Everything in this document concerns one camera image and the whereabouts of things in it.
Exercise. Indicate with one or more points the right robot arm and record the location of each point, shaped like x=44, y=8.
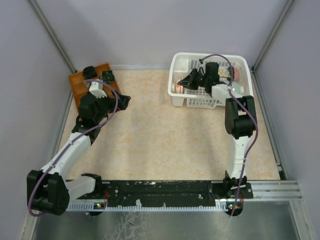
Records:
x=239, y=120

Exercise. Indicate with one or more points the black leaf pink bowl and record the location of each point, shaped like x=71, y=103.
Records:
x=236, y=73

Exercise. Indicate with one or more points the yellow flower white bowl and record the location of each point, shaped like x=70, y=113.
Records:
x=223, y=72

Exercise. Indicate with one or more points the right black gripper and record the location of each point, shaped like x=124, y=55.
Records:
x=189, y=82

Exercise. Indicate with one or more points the red patterned white bowl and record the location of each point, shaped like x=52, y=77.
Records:
x=178, y=89

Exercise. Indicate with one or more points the aluminium frame rail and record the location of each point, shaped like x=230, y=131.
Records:
x=275, y=190

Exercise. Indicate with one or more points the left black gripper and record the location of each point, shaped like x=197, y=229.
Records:
x=123, y=101

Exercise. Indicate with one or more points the white plastic dish rack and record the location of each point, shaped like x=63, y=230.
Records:
x=183, y=63

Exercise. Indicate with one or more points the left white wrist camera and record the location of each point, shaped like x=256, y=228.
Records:
x=97, y=89

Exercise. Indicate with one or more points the white slotted cable duct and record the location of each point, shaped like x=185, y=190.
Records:
x=97, y=206

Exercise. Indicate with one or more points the black cup back left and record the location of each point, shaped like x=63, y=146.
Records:
x=89, y=72

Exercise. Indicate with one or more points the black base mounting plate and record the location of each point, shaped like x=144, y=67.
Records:
x=169, y=193

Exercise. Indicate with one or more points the wooden compartment tray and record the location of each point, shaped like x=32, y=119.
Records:
x=80, y=87

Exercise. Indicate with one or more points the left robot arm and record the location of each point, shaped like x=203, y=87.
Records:
x=48, y=191

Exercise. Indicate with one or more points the green striped bowl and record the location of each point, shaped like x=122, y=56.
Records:
x=237, y=88

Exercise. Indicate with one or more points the dark green yellow cup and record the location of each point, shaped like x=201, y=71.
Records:
x=107, y=76

